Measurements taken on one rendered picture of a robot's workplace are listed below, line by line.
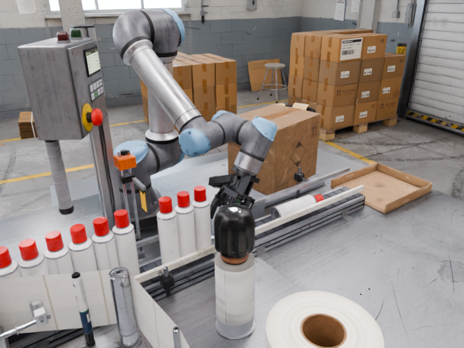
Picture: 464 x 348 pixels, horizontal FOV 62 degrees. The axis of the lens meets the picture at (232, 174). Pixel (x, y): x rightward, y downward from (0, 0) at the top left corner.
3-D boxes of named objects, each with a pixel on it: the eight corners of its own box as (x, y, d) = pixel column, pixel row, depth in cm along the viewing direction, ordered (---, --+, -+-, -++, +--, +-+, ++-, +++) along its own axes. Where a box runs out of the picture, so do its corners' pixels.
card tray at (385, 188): (384, 214, 141) (386, 204, 139) (330, 188, 160) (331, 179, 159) (431, 191, 156) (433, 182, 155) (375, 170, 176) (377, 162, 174)
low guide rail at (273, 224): (59, 317, 89) (57, 310, 88) (57, 313, 89) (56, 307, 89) (363, 190, 144) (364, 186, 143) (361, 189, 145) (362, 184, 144)
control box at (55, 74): (37, 141, 81) (15, 46, 73) (68, 117, 97) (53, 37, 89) (85, 140, 81) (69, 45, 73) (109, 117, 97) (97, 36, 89)
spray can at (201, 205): (199, 257, 110) (195, 194, 102) (190, 248, 115) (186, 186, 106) (215, 251, 113) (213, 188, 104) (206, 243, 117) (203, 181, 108)
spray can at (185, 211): (184, 265, 108) (179, 199, 99) (175, 256, 111) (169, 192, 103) (200, 257, 111) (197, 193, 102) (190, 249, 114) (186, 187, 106)
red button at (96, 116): (83, 110, 80) (97, 110, 80) (89, 106, 84) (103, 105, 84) (85, 128, 82) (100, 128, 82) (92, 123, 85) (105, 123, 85)
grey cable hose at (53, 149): (61, 217, 94) (42, 134, 85) (58, 211, 97) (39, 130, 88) (76, 213, 96) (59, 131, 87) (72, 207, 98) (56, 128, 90)
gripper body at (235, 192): (228, 213, 105) (246, 173, 104) (211, 201, 111) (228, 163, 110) (248, 218, 110) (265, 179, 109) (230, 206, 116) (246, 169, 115)
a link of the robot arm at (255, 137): (260, 118, 114) (284, 128, 110) (245, 152, 115) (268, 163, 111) (248, 111, 107) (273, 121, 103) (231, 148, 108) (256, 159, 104)
